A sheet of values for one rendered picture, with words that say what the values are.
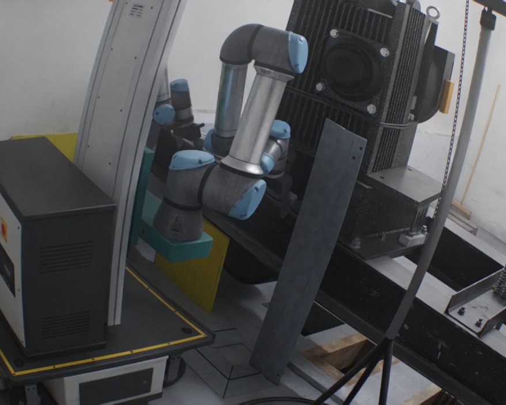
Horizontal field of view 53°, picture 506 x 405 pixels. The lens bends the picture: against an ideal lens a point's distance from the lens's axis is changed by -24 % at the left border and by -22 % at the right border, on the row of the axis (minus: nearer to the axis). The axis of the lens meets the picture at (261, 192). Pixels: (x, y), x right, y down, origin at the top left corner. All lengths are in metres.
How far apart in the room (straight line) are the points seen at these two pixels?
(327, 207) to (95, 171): 0.79
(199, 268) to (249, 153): 1.22
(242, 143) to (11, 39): 1.34
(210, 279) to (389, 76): 1.23
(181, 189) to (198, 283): 1.16
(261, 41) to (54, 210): 0.72
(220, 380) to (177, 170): 0.97
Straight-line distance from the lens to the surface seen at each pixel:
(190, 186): 1.69
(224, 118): 1.83
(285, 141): 1.94
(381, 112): 2.15
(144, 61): 1.66
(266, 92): 1.64
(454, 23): 4.88
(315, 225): 2.12
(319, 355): 2.72
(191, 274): 2.85
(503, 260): 2.72
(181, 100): 2.27
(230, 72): 1.75
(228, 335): 2.66
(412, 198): 2.13
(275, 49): 1.63
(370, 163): 2.20
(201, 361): 2.43
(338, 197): 2.05
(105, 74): 1.83
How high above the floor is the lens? 1.47
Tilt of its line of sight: 19 degrees down
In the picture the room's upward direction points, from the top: 15 degrees clockwise
